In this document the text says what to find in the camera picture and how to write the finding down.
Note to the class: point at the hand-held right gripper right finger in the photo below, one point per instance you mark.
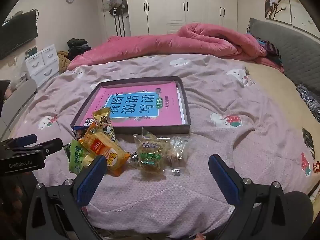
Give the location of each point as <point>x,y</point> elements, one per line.
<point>223,180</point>

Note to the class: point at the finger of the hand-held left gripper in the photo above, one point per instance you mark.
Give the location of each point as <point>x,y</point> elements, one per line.
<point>50,146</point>
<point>25,140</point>

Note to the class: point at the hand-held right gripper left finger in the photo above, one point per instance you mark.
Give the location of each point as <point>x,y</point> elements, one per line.
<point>91,180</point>

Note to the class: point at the green snack packet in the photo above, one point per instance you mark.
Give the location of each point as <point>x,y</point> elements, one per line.
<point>76,157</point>

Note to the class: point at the blue snack packet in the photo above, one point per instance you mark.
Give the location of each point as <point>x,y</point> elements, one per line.
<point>78,133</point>

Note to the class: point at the orange snack packet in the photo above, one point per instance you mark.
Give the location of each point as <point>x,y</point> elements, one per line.
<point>107,150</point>

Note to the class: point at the clear round pastry packet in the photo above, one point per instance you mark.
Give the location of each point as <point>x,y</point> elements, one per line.
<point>177,155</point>

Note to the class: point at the gold snack packet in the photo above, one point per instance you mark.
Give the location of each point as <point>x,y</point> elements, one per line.
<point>103,127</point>

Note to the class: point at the clear green-label pastry packet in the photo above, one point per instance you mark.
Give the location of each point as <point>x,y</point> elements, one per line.
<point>150,160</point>

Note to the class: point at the dark shallow box tray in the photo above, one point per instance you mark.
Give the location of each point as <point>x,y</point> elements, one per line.
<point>155,129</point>

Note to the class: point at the small silver candy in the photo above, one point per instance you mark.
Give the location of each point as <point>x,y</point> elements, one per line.
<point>176,172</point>

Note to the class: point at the white drawer cabinet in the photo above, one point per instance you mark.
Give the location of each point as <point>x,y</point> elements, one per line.
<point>42,62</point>

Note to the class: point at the purple printed bed sheet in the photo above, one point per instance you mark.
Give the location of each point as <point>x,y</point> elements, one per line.
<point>220,100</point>

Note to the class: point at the yellow knit cloth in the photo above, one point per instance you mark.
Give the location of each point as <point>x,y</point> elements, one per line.
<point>63,62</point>

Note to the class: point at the black phone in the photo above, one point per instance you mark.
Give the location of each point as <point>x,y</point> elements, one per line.
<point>308,140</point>

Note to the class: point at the pink book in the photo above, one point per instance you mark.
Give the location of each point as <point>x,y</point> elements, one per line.
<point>170,100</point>

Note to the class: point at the dark clothes pile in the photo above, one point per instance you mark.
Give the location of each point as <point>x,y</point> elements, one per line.
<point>77,47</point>

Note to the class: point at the beige bed sheet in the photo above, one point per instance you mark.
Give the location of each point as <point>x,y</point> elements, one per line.
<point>280,92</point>

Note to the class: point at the grey patterned pillow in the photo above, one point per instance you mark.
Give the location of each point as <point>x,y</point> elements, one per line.
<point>310,102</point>

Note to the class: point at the striped dark cloth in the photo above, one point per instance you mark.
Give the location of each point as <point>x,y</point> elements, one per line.
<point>271,50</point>

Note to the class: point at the grey padded headboard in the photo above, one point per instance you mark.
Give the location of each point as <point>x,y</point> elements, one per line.
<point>295,55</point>

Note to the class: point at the pink quilt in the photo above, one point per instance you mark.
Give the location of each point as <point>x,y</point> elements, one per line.
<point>162,45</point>

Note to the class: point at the hanging bags on door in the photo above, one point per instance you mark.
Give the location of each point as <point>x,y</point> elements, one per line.
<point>115,2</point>

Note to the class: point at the white wardrobe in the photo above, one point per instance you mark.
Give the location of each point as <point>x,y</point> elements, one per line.
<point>180,5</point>

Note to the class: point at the black wall television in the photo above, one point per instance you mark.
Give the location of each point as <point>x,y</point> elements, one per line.
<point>17,35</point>

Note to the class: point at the tree wall painting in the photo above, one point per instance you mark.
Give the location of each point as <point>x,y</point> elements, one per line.
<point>275,0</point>

